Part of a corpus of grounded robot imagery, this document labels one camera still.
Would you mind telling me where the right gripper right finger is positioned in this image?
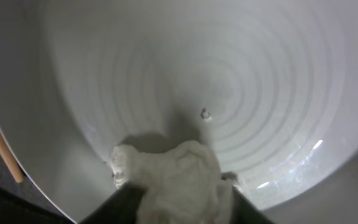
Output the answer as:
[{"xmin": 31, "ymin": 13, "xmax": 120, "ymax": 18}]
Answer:
[{"xmin": 231, "ymin": 187, "xmax": 273, "ymax": 224}]

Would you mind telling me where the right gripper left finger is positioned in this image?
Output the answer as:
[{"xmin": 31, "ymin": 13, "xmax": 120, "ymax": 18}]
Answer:
[{"xmin": 80, "ymin": 182, "xmax": 147, "ymax": 224}]

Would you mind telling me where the white tissue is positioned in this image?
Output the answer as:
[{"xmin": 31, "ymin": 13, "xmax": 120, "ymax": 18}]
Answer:
[{"xmin": 110, "ymin": 141, "xmax": 233, "ymax": 223}]

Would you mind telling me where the round black tray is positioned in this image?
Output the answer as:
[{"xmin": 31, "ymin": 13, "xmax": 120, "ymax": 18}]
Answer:
[{"xmin": 0, "ymin": 152, "xmax": 358, "ymax": 223}]

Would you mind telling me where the pale green plate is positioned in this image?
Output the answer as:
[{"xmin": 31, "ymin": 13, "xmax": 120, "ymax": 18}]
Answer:
[{"xmin": 0, "ymin": 0, "xmax": 358, "ymax": 222}]

